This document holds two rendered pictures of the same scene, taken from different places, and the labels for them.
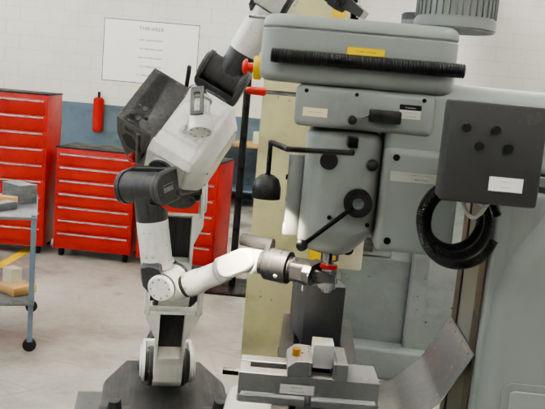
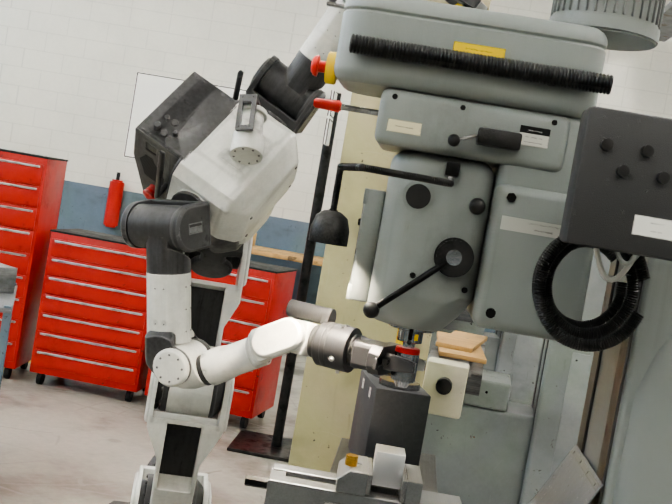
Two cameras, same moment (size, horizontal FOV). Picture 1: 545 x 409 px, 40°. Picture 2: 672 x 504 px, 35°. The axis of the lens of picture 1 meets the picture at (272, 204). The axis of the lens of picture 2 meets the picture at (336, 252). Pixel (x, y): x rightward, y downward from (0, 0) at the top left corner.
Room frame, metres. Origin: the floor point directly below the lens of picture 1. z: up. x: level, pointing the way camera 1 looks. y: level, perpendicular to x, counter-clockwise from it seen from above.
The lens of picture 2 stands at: (-0.07, -0.06, 1.53)
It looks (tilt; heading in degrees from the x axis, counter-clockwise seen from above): 3 degrees down; 2
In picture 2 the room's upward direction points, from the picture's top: 10 degrees clockwise
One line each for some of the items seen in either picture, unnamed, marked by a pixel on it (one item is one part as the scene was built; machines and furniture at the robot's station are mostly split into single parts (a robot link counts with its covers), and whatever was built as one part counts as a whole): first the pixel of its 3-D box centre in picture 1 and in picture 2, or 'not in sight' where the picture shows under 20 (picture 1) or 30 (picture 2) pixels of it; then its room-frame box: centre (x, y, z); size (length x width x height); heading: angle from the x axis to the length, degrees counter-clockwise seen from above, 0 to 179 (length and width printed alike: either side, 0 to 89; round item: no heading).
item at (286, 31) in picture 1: (356, 56); (466, 62); (1.92, -0.18, 1.81); 0.47 x 0.26 x 0.16; 88
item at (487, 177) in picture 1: (491, 152); (639, 185); (1.57, -0.45, 1.62); 0.20 x 0.09 x 0.21; 88
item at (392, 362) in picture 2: (323, 277); (398, 364); (1.89, -0.15, 1.24); 0.06 x 0.02 x 0.03; 67
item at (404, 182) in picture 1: (412, 195); (530, 260); (1.91, -0.36, 1.47); 0.24 x 0.19 x 0.26; 178
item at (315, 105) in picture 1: (361, 109); (469, 134); (1.92, -0.20, 1.68); 0.34 x 0.24 x 0.10; 88
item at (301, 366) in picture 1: (298, 359); (354, 473); (1.79, -0.10, 1.05); 0.12 x 0.06 x 0.04; 1
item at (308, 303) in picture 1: (315, 303); (388, 420); (2.26, -0.16, 1.06); 0.22 x 0.12 x 0.20; 9
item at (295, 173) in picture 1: (293, 194); (366, 245); (1.92, -0.05, 1.44); 0.04 x 0.04 x 0.21; 88
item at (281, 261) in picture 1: (295, 269); (361, 353); (1.96, -0.08, 1.24); 0.13 x 0.12 x 0.10; 157
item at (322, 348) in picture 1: (322, 352); (387, 466); (1.79, -0.16, 1.07); 0.06 x 0.05 x 0.06; 1
